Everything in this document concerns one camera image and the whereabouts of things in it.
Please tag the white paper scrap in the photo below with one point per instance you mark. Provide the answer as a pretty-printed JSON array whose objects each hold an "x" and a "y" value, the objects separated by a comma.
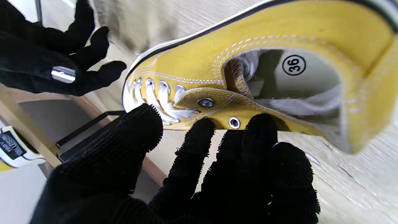
[{"x": 312, "y": 158}]

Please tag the yellow canvas sneaker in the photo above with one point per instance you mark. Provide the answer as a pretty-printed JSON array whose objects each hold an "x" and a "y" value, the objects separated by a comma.
[
  {"x": 279, "y": 28},
  {"x": 15, "y": 149}
]

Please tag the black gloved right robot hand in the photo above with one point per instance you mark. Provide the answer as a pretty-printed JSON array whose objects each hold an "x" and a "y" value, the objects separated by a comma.
[{"x": 28, "y": 53}]

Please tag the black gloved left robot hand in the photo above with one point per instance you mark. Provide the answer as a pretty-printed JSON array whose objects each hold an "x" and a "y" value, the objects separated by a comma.
[{"x": 102, "y": 174}]

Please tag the small wooden shelf black legs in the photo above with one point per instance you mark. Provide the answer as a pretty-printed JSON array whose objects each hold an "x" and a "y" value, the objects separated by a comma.
[{"x": 93, "y": 138}]

